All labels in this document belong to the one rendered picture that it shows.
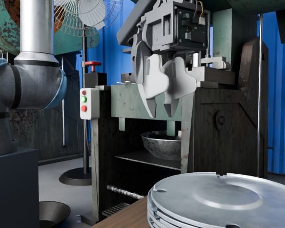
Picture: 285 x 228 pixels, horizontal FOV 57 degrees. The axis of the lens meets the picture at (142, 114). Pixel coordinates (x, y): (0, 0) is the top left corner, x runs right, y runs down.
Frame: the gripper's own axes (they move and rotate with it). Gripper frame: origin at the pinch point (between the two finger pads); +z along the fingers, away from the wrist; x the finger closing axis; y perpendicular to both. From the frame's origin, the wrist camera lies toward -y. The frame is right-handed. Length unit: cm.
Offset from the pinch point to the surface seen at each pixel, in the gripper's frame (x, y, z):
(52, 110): 45, -214, 8
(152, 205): 2.5, -5.2, 18.0
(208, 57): 62, -45, -20
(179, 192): 10.0, -5.9, 17.2
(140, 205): 5.9, -14.0, 21.6
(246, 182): 26.1, -1.6, 17.2
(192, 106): 36.6, -28.6, 1.0
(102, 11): 55, -130, -61
